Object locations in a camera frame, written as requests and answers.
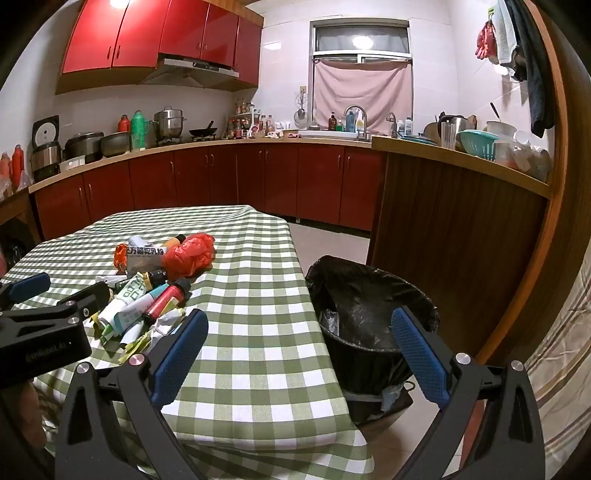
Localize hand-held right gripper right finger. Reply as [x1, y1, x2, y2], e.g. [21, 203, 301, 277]
[390, 305, 548, 480]

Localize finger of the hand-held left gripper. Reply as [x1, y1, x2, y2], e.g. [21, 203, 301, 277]
[0, 281, 112, 331]
[0, 272, 51, 311]

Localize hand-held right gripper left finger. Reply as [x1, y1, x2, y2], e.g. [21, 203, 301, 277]
[54, 309, 209, 480]

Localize grey white printed pouch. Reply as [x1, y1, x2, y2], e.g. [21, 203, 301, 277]
[126, 244, 167, 274]

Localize black lined waste bin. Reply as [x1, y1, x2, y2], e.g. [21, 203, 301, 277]
[305, 255, 440, 404]

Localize person's left forearm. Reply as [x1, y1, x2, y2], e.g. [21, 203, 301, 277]
[11, 383, 49, 462]

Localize white crumpled wrapper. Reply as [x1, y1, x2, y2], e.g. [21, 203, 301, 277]
[151, 307, 186, 341]

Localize teal and white tube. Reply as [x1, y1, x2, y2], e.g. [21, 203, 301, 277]
[111, 284, 169, 336]

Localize yellow crumpled wrapper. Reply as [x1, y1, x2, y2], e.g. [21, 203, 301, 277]
[91, 314, 154, 366]

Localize red bottle with black cap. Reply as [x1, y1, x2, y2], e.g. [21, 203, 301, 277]
[142, 278, 192, 326]

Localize red plastic bag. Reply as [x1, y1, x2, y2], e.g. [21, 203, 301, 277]
[161, 233, 218, 280]

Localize green white checked tablecloth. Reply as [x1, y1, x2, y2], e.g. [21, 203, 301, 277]
[0, 204, 375, 480]

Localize steel rice cooker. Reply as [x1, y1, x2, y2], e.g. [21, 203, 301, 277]
[30, 115, 63, 183]

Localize wooden side counter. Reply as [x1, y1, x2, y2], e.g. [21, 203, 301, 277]
[369, 136, 555, 365]

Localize striped cloth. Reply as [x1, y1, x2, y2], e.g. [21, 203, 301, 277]
[526, 268, 591, 462]

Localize black electric cooker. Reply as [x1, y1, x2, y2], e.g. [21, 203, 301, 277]
[64, 131, 105, 165]

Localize steel basin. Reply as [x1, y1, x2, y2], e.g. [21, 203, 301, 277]
[100, 131, 132, 157]

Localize green thermos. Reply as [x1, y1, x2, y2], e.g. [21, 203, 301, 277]
[130, 110, 149, 149]

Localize steel steamer pot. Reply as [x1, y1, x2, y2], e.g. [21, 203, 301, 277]
[154, 106, 188, 141]

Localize red lower kitchen cabinets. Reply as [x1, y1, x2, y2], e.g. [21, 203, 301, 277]
[30, 142, 386, 232]

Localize teal plastic colander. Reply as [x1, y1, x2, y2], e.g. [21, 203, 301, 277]
[456, 129, 500, 158]

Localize pile of dishes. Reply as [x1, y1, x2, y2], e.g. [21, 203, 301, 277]
[492, 131, 552, 183]

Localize row of seasoning bottles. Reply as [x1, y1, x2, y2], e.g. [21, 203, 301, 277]
[226, 98, 278, 139]

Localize steel kettle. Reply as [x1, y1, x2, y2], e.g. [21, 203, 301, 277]
[438, 113, 468, 139]

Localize white bowl with utensil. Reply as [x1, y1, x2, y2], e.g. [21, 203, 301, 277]
[486, 102, 517, 139]

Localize white sink tray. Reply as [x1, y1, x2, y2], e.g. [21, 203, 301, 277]
[298, 129, 370, 140]

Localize curved steel faucet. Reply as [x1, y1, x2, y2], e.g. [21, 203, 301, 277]
[344, 105, 369, 139]

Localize steel range hood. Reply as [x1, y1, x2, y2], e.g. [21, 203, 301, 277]
[139, 54, 240, 88]

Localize pink cloth curtain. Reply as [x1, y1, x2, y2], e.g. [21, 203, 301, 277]
[313, 58, 413, 134]

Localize dark hanging towel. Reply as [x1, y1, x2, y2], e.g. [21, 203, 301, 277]
[505, 0, 555, 137]

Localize red rubber gloves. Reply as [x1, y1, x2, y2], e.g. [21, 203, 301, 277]
[475, 21, 498, 61]

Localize kitchen window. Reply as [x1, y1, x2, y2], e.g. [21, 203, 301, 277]
[309, 21, 413, 64]

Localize white hanging towel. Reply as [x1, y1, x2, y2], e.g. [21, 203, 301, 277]
[496, 0, 520, 65]

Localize wooden door frame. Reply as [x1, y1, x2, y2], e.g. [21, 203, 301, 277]
[475, 0, 591, 365]

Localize red wall cabinets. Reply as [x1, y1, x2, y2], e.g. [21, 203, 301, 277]
[55, 0, 264, 95]

